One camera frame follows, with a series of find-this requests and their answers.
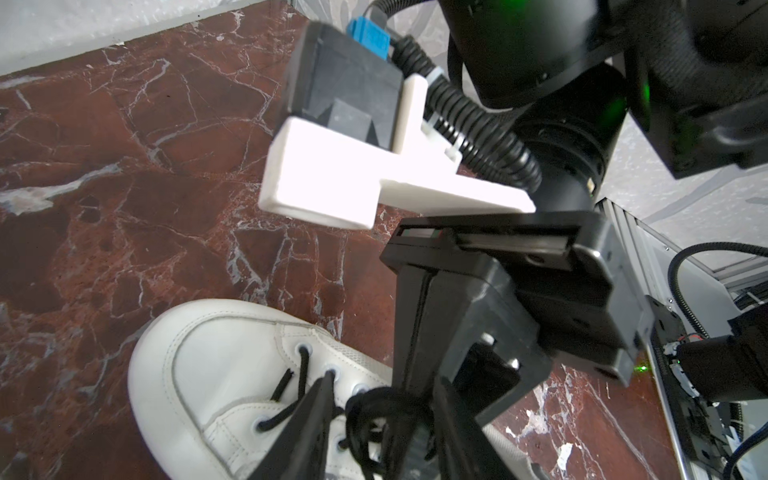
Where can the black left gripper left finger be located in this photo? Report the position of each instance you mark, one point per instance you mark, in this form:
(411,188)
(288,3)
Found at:
(300,451)

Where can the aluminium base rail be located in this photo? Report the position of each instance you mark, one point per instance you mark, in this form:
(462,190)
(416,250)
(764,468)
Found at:
(708,351)

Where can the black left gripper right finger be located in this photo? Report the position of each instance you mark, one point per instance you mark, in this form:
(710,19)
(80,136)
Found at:
(463,450)

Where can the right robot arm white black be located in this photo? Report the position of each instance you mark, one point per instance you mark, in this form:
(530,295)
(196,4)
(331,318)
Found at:
(559,149)

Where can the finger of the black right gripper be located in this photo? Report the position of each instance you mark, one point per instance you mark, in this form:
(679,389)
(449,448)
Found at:
(413,374)
(485,343)

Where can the black shoelace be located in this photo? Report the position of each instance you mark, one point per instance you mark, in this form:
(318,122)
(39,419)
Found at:
(369,416)

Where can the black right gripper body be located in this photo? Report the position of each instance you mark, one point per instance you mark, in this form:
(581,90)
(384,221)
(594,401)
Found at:
(568,270)

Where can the white sneaker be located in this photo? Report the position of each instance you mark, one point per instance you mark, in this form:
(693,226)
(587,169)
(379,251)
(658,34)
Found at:
(207,375)

